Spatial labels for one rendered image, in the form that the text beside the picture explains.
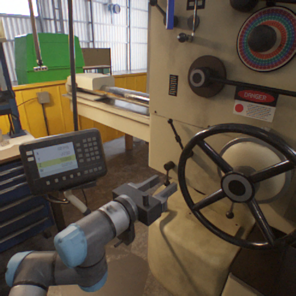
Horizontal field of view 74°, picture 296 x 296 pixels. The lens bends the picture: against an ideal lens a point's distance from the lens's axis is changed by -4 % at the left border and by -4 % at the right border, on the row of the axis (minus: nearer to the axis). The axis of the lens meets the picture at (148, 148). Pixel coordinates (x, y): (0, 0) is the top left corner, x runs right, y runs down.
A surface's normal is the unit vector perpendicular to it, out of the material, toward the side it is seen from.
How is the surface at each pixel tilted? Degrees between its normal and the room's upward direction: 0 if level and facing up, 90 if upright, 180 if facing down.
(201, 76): 90
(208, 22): 90
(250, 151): 60
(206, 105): 90
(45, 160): 70
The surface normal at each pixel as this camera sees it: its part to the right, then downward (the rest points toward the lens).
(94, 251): 0.70, 0.36
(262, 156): -0.47, -0.11
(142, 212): -0.67, 0.32
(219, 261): 0.02, -0.90
